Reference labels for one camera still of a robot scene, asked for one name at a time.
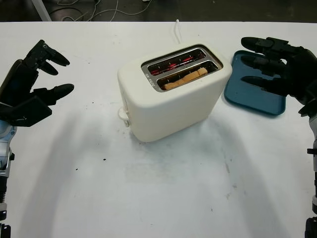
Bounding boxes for white table leg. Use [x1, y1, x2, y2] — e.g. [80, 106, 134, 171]
[31, 0, 52, 22]

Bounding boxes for grey looped floor cable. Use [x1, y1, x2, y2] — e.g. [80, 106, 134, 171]
[49, 6, 95, 22]

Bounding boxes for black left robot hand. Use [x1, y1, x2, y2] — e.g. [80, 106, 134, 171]
[0, 39, 75, 107]

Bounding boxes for white toaster power cord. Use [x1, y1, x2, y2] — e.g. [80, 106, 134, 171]
[173, 19, 183, 46]

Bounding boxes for teal plastic tray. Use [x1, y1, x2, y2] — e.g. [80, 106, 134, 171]
[224, 50, 287, 117]

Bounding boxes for toast slice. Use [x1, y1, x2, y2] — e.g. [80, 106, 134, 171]
[163, 66, 209, 91]

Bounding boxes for thin white floor cable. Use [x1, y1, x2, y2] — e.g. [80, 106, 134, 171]
[63, 0, 154, 22]

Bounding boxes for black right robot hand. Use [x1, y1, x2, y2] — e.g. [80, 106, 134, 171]
[240, 37, 317, 119]

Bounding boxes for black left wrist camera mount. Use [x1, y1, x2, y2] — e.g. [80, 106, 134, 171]
[0, 96, 53, 127]

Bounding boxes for cream white two-slot toaster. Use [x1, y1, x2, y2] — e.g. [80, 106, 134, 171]
[117, 44, 233, 143]

